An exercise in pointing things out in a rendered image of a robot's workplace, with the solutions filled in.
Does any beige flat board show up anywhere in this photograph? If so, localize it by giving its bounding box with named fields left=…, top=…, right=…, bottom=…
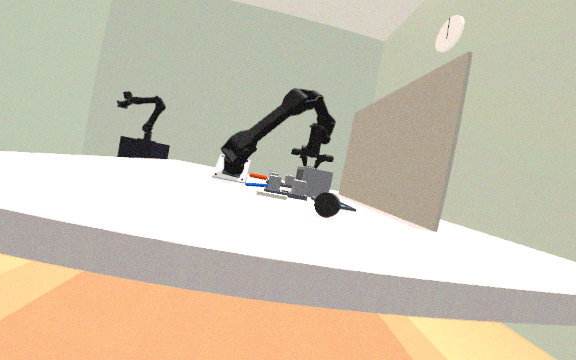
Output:
left=339, top=51, right=473, bottom=232

